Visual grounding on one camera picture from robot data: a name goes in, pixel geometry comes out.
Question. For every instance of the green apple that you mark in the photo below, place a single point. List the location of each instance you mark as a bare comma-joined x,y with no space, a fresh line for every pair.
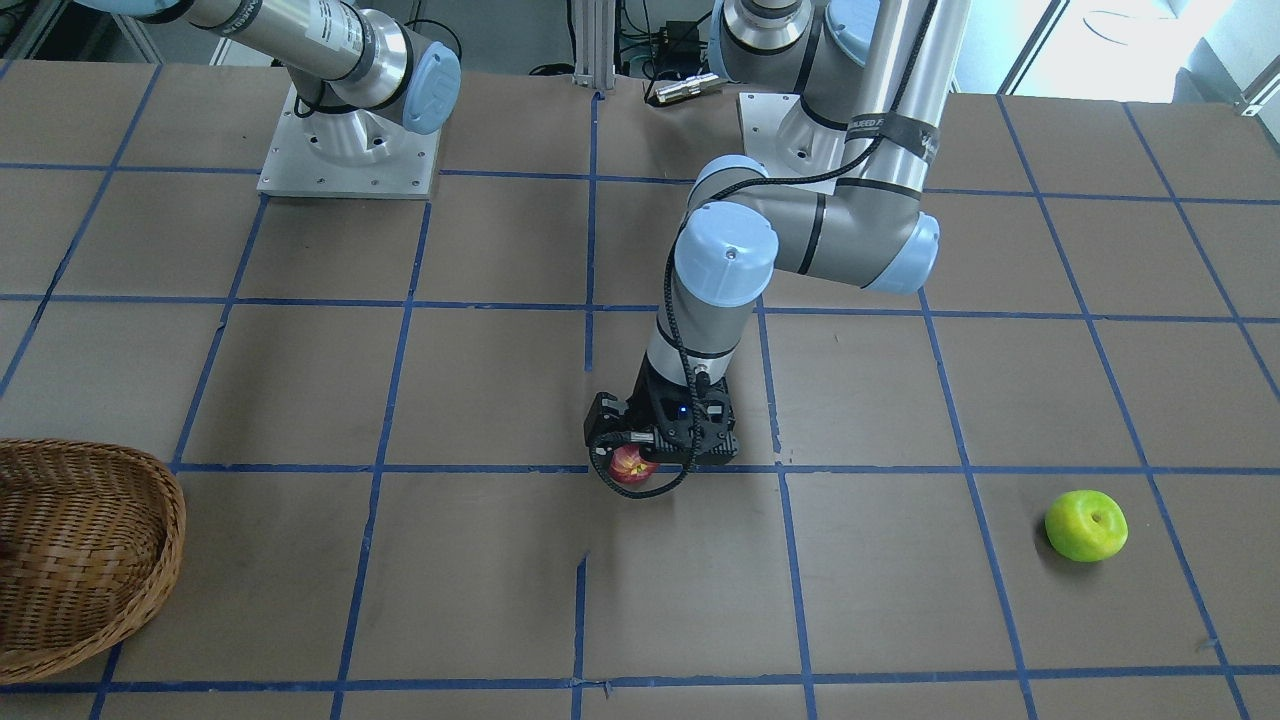
1086,525

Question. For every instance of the wicker basket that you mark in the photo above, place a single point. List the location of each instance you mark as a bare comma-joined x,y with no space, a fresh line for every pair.
93,541

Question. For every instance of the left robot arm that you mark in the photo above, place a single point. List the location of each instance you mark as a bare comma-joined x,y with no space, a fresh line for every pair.
846,205

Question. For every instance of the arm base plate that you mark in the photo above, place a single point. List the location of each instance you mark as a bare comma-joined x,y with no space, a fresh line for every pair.
346,156
787,135

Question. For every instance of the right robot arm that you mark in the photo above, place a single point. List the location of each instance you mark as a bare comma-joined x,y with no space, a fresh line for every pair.
367,59

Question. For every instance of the dark red apple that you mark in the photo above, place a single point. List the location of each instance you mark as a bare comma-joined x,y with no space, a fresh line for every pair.
628,467

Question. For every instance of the aluminium frame post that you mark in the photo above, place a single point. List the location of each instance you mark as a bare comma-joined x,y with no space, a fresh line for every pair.
594,41

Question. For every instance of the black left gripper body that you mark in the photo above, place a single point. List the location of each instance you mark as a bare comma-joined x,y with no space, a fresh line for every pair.
606,421

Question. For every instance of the silver metal connector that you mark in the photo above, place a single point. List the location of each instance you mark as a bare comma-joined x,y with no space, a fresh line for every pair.
686,89

